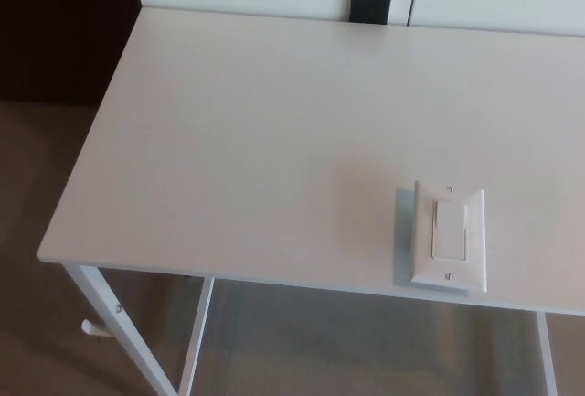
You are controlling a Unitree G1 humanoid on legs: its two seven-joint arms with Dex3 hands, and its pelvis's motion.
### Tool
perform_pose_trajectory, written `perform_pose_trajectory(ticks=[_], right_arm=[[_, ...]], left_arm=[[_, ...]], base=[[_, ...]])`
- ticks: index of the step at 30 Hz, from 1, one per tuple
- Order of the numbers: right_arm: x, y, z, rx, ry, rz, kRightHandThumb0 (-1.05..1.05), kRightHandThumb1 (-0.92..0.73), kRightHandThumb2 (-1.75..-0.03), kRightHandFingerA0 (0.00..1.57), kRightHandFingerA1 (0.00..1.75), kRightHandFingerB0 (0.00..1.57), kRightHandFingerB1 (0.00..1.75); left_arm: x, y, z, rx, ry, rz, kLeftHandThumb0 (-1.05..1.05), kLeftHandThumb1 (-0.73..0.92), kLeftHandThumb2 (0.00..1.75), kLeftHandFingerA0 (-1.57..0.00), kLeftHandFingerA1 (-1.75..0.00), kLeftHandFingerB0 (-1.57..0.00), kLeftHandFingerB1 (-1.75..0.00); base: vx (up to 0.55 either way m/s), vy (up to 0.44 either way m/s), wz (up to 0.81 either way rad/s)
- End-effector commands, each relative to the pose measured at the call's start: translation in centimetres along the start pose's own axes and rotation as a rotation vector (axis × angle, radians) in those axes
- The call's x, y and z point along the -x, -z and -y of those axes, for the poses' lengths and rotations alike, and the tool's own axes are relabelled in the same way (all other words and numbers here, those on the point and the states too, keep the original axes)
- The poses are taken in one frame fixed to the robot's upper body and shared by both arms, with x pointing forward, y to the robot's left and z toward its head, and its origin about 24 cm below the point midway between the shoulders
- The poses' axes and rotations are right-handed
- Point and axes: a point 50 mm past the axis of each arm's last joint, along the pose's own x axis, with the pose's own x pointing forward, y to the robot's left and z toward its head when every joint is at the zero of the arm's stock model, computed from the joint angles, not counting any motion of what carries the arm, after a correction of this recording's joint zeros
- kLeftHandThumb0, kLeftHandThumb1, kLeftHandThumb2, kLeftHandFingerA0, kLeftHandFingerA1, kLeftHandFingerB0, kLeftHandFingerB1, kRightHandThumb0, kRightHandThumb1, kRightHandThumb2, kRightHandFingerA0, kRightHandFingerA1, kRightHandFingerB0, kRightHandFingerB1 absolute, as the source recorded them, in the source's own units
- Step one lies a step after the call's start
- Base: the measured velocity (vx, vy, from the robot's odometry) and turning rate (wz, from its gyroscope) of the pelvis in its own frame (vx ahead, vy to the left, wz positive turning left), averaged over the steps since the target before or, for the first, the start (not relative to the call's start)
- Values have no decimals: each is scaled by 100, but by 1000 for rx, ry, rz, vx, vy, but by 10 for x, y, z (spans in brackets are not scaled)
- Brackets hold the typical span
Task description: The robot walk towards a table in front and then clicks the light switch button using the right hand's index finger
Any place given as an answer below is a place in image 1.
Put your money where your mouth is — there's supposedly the white table leg hook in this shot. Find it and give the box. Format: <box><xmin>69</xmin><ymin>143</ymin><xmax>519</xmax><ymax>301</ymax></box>
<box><xmin>80</xmin><ymin>319</ymin><xmax>114</xmax><ymax>338</ymax></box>

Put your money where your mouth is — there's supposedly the light grey switch base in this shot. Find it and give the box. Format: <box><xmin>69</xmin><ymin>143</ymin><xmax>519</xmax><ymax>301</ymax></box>
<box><xmin>393</xmin><ymin>188</ymin><xmax>472</xmax><ymax>299</ymax></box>

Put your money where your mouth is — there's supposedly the black rectangular wall plate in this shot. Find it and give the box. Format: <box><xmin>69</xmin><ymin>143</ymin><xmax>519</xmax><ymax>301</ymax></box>
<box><xmin>350</xmin><ymin>0</ymin><xmax>393</xmax><ymax>26</ymax></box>

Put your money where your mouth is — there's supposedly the white table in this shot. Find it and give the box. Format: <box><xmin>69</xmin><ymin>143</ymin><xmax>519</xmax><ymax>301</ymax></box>
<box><xmin>37</xmin><ymin>5</ymin><xmax>585</xmax><ymax>396</ymax></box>

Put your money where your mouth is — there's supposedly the white rocker light switch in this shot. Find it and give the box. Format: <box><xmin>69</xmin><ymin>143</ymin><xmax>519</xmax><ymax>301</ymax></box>
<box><xmin>409</xmin><ymin>179</ymin><xmax>488</xmax><ymax>294</ymax></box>

